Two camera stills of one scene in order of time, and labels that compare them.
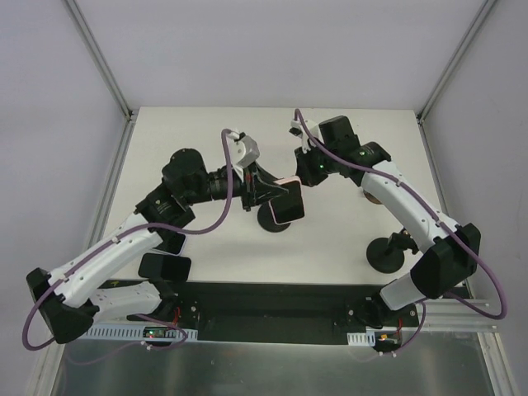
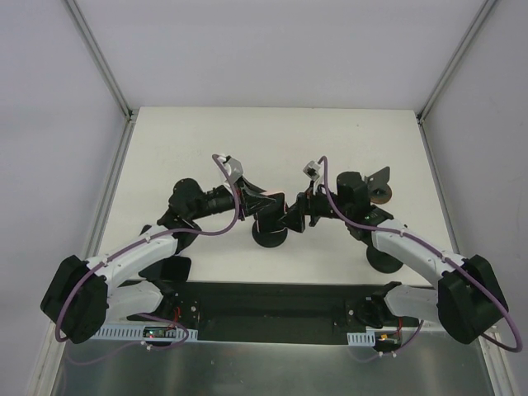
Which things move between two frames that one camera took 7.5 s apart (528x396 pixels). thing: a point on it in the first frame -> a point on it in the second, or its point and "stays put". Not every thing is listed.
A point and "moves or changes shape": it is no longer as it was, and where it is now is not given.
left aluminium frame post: x=130 y=115 stays put
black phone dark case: x=165 y=267 stays put
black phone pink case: x=288 y=206 moves or changes shape
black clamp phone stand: x=266 y=220 -> x=268 y=239
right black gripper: x=305 y=166 -> x=310 y=211
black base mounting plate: x=273 y=311 stays put
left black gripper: x=251 y=186 -> x=244 y=198
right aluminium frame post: x=480 y=16 stays put
